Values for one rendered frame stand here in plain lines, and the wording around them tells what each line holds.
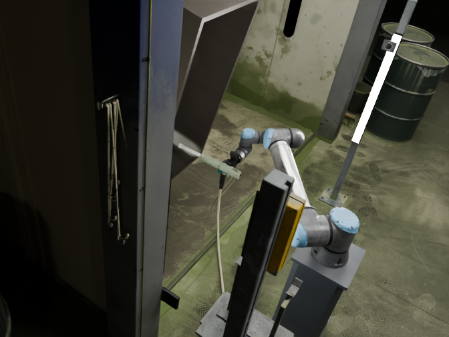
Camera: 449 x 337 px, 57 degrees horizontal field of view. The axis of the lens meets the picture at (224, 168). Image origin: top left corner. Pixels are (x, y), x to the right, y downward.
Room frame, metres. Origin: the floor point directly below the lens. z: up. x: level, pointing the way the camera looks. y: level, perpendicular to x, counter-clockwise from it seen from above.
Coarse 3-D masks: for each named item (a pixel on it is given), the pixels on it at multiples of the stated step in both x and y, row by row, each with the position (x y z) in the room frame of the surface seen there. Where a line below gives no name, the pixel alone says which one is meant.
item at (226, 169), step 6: (180, 144) 2.34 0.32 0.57; (186, 150) 2.31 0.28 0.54; (192, 150) 2.30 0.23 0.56; (198, 156) 2.27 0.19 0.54; (204, 156) 2.25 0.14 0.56; (210, 156) 2.26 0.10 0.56; (204, 162) 2.24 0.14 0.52; (210, 162) 2.22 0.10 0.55; (216, 162) 2.21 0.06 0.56; (222, 162) 2.22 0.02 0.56; (216, 168) 2.20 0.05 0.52; (222, 168) 2.18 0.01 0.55; (228, 168) 2.17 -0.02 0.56; (234, 168) 2.17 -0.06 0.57; (222, 174) 2.19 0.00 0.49; (228, 174) 2.17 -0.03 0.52; (234, 174) 2.14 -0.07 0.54; (240, 174) 2.15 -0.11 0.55; (222, 180) 2.19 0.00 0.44; (222, 186) 2.20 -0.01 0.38
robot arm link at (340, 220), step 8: (336, 208) 1.55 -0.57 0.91; (344, 208) 1.57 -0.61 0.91; (328, 216) 1.50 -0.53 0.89; (336, 216) 1.49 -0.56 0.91; (344, 216) 1.50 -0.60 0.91; (352, 216) 1.52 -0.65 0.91; (336, 224) 1.45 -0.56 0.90; (344, 224) 1.45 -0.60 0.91; (352, 224) 1.46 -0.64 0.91; (336, 232) 1.43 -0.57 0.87; (344, 232) 1.43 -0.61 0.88; (352, 232) 1.44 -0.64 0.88; (336, 240) 1.42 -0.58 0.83; (344, 240) 1.43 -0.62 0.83; (352, 240) 1.46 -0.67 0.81; (328, 248) 1.44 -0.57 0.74; (336, 248) 1.43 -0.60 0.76; (344, 248) 1.43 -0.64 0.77
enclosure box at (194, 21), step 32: (192, 0) 1.90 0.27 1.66; (224, 0) 2.03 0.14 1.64; (256, 0) 2.25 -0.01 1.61; (192, 32) 1.78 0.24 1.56; (224, 32) 2.38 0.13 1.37; (192, 64) 2.46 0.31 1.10; (224, 64) 2.37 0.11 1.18; (192, 96) 2.45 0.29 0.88; (192, 128) 2.44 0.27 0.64; (192, 160) 2.29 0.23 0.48
